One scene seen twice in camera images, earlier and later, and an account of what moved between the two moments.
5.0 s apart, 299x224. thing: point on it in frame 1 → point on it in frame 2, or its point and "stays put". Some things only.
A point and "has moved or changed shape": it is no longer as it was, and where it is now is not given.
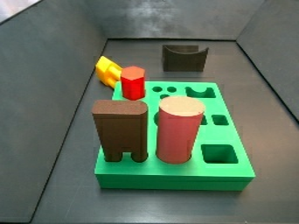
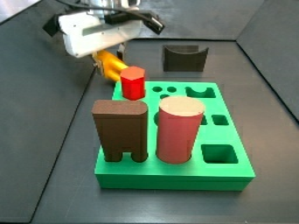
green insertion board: x=219 y=166 stays put
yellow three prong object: x=107 y=71 has moved or changed shape
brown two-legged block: x=120 y=122 stays put
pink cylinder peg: x=177 y=127 stays put
